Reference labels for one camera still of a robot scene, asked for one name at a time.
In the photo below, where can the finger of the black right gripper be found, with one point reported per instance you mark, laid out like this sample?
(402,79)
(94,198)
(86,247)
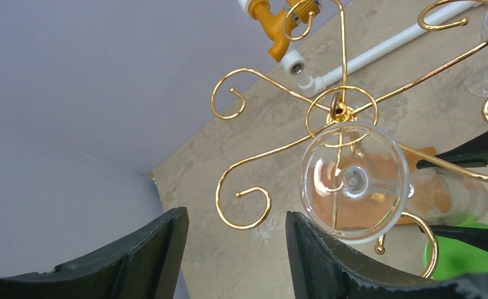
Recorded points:
(471,154)
(475,237)

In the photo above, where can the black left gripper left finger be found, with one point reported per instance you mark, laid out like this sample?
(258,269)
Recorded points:
(143,264)

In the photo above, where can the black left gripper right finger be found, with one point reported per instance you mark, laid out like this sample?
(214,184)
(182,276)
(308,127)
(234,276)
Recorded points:
(323,267)

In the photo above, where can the green plastic goblet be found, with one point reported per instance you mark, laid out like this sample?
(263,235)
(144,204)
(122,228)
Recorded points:
(457,258)

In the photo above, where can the yellow faucet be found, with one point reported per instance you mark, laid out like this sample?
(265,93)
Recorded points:
(292,23)

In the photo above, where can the white PVC pipe frame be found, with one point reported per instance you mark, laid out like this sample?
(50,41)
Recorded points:
(294,63)

